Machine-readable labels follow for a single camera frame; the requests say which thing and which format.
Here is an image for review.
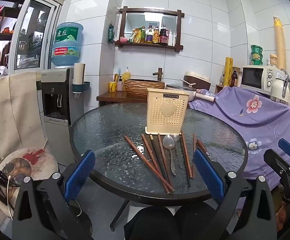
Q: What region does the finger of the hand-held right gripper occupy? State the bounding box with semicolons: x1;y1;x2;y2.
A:
278;138;290;167
263;149;290;180

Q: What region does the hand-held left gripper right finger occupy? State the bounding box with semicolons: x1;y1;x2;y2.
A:
193;149;278;240

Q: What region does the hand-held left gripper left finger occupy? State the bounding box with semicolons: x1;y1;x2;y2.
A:
12;150;96;240

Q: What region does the black chopstick with gold tip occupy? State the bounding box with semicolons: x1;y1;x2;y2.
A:
184;142;192;188
149;134;170;182

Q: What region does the cream perforated utensil holder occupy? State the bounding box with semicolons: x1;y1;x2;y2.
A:
145;88;188;133

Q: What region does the person's right forearm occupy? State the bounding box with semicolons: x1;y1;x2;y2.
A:
276;202;290;232

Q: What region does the person's right leg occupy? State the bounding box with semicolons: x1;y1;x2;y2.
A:
175;201;238;240

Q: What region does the person's leg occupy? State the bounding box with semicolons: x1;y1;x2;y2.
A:
175;201;238;240
123;205;178;240

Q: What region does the round printed stool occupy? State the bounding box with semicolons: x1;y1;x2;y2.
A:
0;147;60;220

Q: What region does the round glass table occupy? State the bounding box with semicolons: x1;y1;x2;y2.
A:
70;102;249;232

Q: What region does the small metal spoon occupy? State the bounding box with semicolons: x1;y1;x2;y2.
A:
170;133;183;169

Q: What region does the large metal spoon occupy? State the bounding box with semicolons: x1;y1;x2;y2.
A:
163;134;178;176

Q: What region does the white kettle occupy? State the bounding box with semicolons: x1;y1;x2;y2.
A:
270;72;290;103

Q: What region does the purple floral cloth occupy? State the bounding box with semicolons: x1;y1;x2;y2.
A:
187;85;290;180

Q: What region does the person's left leg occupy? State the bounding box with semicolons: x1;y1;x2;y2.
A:
123;205;178;240

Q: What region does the white microwave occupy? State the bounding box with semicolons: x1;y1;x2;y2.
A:
240;65;281;92

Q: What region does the wooden counter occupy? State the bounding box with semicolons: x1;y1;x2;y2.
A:
96;91;148;107

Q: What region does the grey water dispenser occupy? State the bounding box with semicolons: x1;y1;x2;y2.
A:
40;67;85;165

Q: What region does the green cup holder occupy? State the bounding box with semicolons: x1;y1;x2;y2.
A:
72;81;91;93

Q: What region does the yellow roll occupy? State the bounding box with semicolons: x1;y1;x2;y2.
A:
222;57;233;87

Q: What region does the brown and white rice cooker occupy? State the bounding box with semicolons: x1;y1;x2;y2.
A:
184;71;212;93

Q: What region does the white paper cup stack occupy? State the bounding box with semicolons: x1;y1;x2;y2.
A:
73;63;86;100

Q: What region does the tall wrapped cup stack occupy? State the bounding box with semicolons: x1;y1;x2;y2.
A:
273;16;287;70

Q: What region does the woven basin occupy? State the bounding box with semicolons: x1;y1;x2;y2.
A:
124;79;165;98

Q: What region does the yellow soap dispenser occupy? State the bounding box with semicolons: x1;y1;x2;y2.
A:
122;67;131;85

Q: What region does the bronze faucet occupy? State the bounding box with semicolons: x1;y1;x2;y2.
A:
153;67;165;81

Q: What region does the blue water bottle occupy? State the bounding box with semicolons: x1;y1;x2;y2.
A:
51;22;84;68

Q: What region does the green hanging packet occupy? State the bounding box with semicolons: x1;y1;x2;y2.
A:
107;24;115;42

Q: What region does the sliding window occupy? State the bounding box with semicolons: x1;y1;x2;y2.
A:
10;0;63;75

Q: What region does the dark sauce bottle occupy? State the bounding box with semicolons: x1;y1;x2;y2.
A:
159;25;168;44

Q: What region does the white cable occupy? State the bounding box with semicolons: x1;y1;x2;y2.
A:
7;176;15;219

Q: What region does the dark wooden wall shelf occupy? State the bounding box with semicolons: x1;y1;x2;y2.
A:
115;6;185;52

